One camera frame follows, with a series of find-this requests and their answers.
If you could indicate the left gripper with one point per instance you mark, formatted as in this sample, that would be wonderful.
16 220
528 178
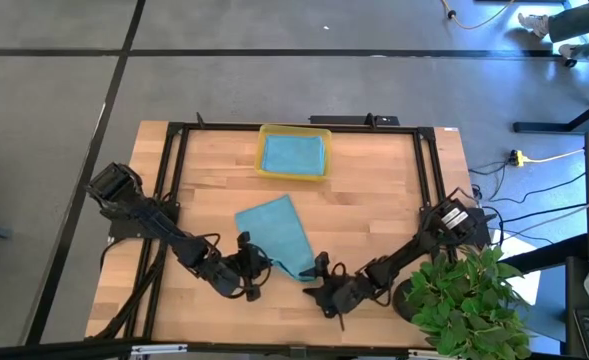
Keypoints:
236 272

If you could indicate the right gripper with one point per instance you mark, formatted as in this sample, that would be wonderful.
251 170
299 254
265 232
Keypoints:
346 292

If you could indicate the blue microfiber towel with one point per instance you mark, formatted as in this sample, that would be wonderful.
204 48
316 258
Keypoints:
279 235

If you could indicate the teal microfiber towel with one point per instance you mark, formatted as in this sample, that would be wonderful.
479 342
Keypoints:
294 155

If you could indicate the yellow plastic bin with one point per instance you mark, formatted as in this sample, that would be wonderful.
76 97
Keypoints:
294 128

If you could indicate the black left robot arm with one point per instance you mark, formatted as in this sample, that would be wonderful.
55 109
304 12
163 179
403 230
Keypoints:
154 220

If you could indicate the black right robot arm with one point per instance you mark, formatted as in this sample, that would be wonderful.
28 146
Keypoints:
424 240

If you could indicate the green potted plant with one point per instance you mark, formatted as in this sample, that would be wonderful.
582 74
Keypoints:
469 305

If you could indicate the person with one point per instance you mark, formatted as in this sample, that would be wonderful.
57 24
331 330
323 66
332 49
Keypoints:
569 22

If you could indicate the black table frame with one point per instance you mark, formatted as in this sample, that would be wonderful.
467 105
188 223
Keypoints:
214 128

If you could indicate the black clamp mount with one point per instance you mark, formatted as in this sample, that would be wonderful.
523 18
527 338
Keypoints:
349 120

